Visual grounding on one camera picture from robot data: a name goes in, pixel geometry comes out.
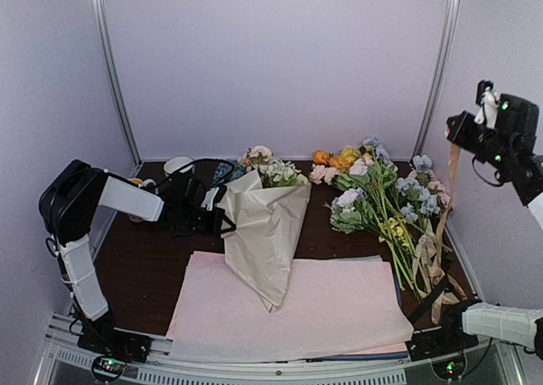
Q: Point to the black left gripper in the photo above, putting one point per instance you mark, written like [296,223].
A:
[215,226]

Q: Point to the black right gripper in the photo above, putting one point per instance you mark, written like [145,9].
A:
[457,135]

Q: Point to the grey-white wrapping paper sheet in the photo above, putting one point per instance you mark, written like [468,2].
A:
[268,225]

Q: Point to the white hydrangea green leaf bunch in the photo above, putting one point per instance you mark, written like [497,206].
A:
[279,173]

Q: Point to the pink flower long stem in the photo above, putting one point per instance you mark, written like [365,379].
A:
[254,157]

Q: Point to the white bowl with dark outside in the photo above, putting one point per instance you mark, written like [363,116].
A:
[183,163]

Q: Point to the beige ribbon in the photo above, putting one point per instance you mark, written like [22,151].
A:
[441,232]

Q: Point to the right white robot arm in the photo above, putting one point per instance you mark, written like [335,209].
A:
[495,182]

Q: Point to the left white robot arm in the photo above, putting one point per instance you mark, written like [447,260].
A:
[69,204]

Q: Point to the pile of fake flowers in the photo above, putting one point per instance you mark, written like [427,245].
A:
[374,197]

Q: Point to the stack of pastel paper sheets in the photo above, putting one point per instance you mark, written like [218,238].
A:
[332,307]

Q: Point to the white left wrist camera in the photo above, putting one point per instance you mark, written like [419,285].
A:
[213,196]

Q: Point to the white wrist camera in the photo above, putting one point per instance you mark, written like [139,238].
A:
[213,196]
[487,98]

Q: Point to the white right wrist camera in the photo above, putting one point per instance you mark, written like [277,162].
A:
[487,98]

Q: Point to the right aluminium frame post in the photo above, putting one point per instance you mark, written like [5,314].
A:
[448,31]

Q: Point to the aluminium frame post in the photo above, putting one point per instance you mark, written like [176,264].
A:
[448,31]
[114,80]

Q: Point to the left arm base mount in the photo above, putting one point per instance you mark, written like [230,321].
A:
[112,359]

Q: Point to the front aluminium rail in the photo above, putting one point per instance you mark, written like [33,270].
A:
[62,362]

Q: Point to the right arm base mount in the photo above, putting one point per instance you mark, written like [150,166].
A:
[445,351]

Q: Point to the left aluminium frame post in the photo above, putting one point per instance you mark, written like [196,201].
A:
[114,80]

